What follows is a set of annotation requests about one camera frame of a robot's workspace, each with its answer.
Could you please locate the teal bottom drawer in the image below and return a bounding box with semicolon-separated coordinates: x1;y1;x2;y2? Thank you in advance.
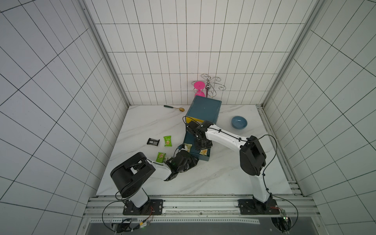
181;131;212;162

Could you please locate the cream cookie packet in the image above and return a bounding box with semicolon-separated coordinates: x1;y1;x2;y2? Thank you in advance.
184;144;193;153
199;149;208;156

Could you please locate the green cookie packet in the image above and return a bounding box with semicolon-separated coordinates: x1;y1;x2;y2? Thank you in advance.
164;136;172;147
156;152;166;163

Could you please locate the yellow drawer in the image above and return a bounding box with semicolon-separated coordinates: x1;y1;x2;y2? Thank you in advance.
185;116;204;123

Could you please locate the teal drawer cabinet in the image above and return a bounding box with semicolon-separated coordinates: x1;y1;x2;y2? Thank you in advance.
183;96;222;129

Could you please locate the black cookie packet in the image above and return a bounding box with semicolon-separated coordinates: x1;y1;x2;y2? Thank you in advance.
147;138;160;146

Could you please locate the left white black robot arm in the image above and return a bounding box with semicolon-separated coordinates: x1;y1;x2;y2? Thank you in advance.
110;150;199;215

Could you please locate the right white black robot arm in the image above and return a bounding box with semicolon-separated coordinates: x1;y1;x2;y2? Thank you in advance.
186;120;280;215

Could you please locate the blue bowl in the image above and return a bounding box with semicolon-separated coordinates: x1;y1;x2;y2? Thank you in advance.
231;116;248;130

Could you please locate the pink hourglass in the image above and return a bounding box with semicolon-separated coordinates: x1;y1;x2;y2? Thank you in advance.
193;81;206;97

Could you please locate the black handled gold spoon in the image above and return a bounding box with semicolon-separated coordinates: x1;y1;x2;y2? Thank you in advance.
164;105;185;112

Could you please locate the silver wire cup rack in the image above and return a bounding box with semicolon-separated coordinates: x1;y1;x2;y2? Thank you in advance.
191;73;226;98

